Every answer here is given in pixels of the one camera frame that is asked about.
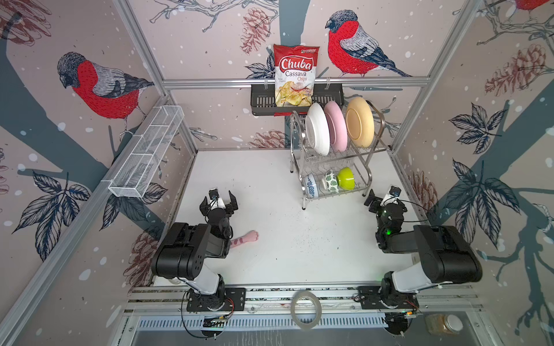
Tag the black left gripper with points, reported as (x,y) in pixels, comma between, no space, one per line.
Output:
(218,210)

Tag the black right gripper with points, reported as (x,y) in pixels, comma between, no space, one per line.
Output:
(385,207)

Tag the steel two-tier dish rack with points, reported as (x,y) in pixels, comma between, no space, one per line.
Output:
(304,159)

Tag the pink plate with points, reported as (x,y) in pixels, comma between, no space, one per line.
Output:
(337,127)

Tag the yellow bear plate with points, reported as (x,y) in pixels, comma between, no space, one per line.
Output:
(360,122)

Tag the white patterned plate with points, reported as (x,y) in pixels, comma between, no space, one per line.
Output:
(317,131)

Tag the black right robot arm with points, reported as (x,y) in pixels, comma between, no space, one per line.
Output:
(444,256)

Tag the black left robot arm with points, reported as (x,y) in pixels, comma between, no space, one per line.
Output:
(182,252)

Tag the lime green bowl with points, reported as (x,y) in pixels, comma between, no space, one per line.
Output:
(346,180)

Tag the green leaf pattern cup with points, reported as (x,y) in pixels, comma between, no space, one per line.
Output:
(330,182)

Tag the pink cat paw knife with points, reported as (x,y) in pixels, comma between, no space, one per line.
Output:
(251,236)

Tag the blue floral white bowl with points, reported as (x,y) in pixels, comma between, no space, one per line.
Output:
(310,185)

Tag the grey tape roll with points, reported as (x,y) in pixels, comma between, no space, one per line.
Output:
(306,310)

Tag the glass jar white lid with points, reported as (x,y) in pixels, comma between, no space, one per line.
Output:
(443,324)

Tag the Chuba cassava chips bag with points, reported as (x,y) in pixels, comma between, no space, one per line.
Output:
(295,74)

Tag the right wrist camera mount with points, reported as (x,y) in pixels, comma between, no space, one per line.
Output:
(392,195)

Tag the white wire mesh basket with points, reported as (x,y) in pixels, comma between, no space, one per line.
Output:
(140,166)

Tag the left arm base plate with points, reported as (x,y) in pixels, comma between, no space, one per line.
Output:
(231,299)

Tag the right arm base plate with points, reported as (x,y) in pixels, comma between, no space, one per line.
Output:
(373,297)

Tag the black wall shelf basket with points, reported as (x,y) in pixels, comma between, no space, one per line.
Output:
(263,101)

